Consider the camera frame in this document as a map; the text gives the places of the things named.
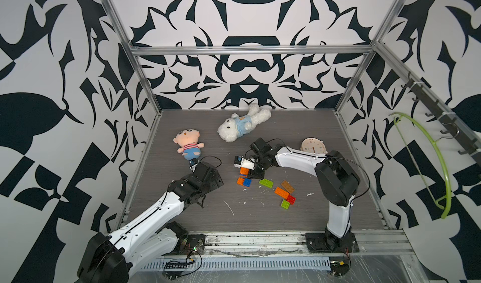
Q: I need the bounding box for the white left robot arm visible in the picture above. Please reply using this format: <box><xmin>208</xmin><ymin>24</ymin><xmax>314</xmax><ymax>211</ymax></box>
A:
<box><xmin>77</xmin><ymin>162</ymin><xmax>224</xmax><ymax>282</ymax></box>

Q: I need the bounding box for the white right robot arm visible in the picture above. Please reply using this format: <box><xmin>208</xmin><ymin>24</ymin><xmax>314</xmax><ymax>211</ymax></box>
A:
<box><xmin>236</xmin><ymin>138</ymin><xmax>360</xmax><ymax>240</ymax></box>

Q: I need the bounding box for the tan 2x4 lego brick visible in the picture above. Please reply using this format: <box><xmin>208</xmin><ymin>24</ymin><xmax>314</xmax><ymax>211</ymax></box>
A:
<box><xmin>281</xmin><ymin>180</ymin><xmax>295</xmax><ymax>194</ymax></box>

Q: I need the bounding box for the red 2x2 lego brick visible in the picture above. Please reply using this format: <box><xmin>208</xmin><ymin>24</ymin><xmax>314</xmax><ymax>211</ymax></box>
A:
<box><xmin>286</xmin><ymin>195</ymin><xmax>296</xmax><ymax>205</ymax></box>

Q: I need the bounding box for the lime green 2x2 lego brick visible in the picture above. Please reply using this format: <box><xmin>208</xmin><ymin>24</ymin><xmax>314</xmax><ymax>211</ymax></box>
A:
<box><xmin>281</xmin><ymin>200</ymin><xmax>290</xmax><ymax>210</ymax></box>

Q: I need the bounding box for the white teddy bear blue shirt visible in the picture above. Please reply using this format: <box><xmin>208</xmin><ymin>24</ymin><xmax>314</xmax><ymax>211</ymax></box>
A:
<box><xmin>217</xmin><ymin>103</ymin><xmax>272</xmax><ymax>143</ymax></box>

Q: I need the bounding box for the pink round toy clock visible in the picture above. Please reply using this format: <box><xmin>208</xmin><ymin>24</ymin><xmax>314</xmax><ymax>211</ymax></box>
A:
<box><xmin>300</xmin><ymin>137</ymin><xmax>328</xmax><ymax>154</ymax></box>

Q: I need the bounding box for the plush doll striped shirt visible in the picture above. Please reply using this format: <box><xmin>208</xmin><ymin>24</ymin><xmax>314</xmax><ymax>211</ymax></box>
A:
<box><xmin>173</xmin><ymin>129</ymin><xmax>205</xmax><ymax>161</ymax></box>

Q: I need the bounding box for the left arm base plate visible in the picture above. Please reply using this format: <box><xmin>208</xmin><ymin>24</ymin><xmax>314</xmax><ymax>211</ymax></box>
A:
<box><xmin>166</xmin><ymin>234</ymin><xmax>206</xmax><ymax>255</ymax></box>

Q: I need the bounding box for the white slotted cable duct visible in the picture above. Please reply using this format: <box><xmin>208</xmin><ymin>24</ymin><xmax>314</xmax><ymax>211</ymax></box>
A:
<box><xmin>141</xmin><ymin>257</ymin><xmax>331</xmax><ymax>272</ymax></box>

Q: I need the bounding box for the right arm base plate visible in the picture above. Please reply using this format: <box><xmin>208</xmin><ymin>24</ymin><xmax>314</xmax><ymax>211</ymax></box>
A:
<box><xmin>305</xmin><ymin>230</ymin><xmax>359</xmax><ymax>254</ymax></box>

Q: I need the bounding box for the black wall hook rack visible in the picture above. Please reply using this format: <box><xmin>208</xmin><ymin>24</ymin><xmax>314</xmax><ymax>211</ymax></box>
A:
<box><xmin>402</xmin><ymin>71</ymin><xmax>480</xmax><ymax>165</ymax></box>

